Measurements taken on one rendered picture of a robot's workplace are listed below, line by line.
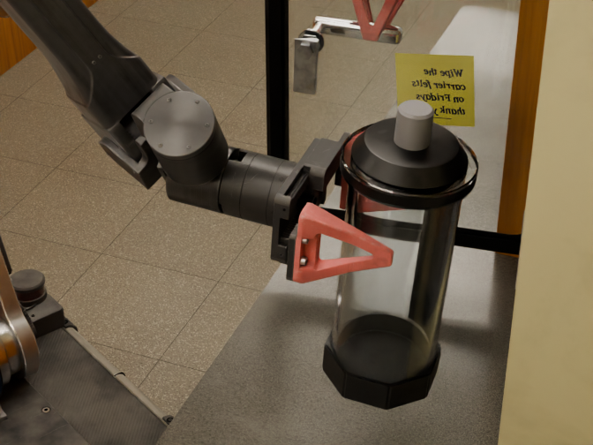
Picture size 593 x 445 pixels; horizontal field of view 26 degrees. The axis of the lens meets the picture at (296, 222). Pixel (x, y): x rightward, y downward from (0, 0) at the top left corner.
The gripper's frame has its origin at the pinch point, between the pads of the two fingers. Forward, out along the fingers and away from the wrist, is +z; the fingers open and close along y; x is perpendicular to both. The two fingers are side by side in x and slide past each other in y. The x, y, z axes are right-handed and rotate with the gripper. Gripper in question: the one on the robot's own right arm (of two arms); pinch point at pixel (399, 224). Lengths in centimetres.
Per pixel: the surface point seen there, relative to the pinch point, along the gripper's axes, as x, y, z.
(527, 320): 1.4, -6.0, 12.1
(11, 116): 131, 186, -153
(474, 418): 22.0, 4.1, 8.6
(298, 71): 0.4, 21.0, -16.3
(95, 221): 127, 146, -106
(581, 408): 8.2, -6.2, 17.7
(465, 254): 22.9, 29.6, 1.7
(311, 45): -2.7, 21.2, -15.2
